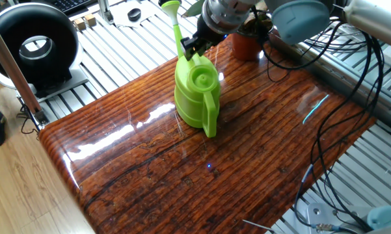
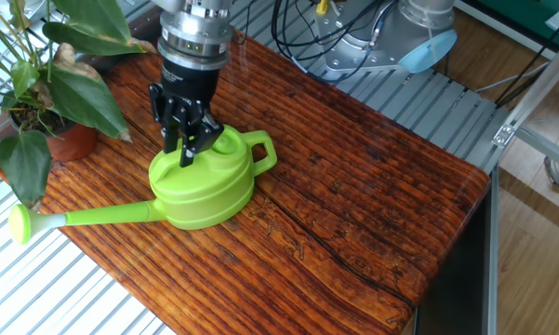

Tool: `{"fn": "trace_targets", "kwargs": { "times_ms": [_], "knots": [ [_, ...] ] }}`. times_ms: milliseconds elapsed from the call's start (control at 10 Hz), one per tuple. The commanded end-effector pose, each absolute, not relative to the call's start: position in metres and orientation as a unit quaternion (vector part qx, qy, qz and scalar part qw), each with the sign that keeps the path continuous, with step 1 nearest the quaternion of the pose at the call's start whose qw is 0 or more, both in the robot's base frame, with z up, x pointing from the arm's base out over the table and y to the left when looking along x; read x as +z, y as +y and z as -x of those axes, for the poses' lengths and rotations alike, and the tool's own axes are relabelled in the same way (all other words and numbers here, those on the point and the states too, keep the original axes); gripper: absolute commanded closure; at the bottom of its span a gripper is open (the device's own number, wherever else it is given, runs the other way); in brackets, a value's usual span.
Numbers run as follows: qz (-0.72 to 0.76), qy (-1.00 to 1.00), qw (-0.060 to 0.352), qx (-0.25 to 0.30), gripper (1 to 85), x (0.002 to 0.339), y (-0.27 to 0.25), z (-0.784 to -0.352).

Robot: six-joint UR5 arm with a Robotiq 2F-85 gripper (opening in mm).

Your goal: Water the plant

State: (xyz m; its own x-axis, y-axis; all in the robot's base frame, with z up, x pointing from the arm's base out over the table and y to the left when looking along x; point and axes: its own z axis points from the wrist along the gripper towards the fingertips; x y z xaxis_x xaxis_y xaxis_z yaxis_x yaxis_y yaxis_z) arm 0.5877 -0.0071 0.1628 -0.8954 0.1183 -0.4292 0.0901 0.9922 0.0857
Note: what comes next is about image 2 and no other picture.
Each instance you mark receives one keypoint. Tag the terracotta plant pot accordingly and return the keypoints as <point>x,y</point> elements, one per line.
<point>74,144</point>

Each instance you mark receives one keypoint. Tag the aluminium profile frame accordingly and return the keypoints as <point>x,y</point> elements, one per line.
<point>539,79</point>

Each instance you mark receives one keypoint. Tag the yellow connector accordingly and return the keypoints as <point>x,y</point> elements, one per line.
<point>322,7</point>

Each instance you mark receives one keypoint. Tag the green leafy plant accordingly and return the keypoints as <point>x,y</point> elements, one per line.
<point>83,97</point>

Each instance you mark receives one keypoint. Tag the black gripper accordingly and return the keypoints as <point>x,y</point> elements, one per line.
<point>188,81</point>

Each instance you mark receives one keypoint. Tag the green plastic watering can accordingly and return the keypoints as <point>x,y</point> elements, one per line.
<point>204,195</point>

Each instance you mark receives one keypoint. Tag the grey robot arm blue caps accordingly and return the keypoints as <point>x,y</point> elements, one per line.
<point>195,32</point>

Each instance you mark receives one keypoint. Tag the green board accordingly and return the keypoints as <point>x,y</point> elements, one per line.
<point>516,11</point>

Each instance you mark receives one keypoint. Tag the silver robot mounting plate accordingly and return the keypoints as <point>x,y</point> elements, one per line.
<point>349,56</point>

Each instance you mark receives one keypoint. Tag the wood grain board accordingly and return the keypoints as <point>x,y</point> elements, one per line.
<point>307,209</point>

